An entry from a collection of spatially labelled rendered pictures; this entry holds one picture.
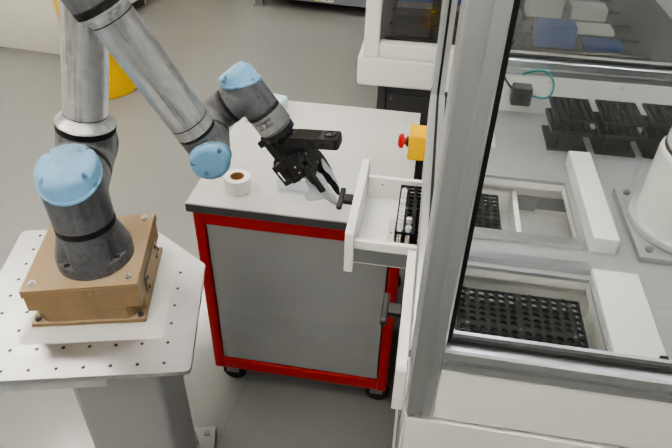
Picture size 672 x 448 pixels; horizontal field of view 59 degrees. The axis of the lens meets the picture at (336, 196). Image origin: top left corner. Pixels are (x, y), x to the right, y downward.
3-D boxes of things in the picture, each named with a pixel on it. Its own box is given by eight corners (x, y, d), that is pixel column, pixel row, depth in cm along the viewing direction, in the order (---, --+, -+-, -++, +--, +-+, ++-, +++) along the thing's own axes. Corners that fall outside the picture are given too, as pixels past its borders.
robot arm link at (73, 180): (44, 241, 112) (20, 181, 103) (58, 198, 122) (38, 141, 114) (111, 233, 113) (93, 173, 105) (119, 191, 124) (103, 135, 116)
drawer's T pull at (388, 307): (379, 326, 105) (379, 321, 104) (383, 296, 111) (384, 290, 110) (399, 329, 104) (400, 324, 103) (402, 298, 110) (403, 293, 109)
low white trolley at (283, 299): (213, 384, 200) (184, 202, 155) (262, 261, 250) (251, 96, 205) (386, 412, 193) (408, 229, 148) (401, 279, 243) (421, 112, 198)
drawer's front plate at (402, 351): (390, 410, 100) (396, 368, 94) (403, 289, 123) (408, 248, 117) (401, 412, 100) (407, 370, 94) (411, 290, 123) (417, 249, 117)
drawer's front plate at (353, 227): (343, 272, 127) (344, 232, 121) (361, 194, 150) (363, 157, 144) (351, 273, 127) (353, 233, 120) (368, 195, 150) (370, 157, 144)
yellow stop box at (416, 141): (404, 159, 160) (406, 136, 156) (406, 146, 166) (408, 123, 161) (423, 161, 159) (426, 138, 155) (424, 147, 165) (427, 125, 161)
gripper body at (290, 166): (295, 170, 136) (263, 129, 131) (325, 155, 132) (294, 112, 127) (287, 189, 130) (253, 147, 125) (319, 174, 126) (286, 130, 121)
